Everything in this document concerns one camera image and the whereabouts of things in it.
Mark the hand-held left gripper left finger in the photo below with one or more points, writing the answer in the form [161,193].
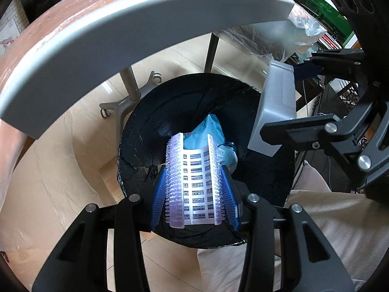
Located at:
[159,194]

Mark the window frame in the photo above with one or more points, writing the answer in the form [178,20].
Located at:
[316,3]

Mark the light blue packet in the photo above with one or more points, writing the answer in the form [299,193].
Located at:
[203,130]

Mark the grey plastic box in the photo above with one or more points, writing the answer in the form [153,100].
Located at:
[276,106]

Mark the black trash bin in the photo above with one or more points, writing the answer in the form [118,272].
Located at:
[182,103]

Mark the wall poster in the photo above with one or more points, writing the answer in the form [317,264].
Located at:
[7,39]

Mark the beige cloth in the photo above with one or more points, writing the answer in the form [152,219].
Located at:
[334,234]

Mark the clear plastic bag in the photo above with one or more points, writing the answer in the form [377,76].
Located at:
[273,36]

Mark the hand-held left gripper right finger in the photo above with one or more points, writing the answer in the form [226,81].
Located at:
[229,197]

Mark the red slatted object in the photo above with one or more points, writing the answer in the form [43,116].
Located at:
[331,41]

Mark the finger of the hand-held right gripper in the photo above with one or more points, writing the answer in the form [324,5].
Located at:
[288,133]
[304,71]

